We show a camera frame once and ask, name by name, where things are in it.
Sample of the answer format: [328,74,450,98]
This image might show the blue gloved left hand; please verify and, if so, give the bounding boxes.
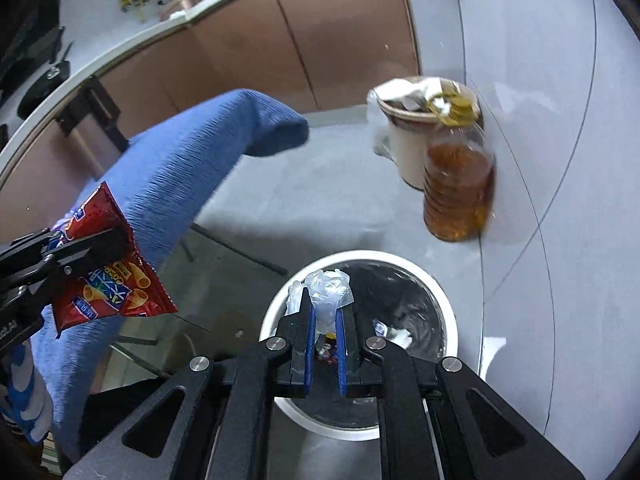
[1,339,53,445]

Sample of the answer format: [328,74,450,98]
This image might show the clear plastic bag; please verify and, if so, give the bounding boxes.
[285,269,354,337]

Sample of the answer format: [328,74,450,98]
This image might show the red chip snack bag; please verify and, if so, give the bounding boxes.
[52,182,177,333]

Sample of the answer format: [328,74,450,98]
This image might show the beige small trash bin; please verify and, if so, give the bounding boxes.
[365,75,484,191]

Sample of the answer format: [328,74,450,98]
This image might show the round white-rimmed trash can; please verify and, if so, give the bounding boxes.
[259,250,458,442]

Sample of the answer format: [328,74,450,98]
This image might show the blue terry towel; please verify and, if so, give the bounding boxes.
[32,89,309,462]

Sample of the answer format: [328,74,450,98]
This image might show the brown base cabinets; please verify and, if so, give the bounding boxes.
[1,0,419,240]

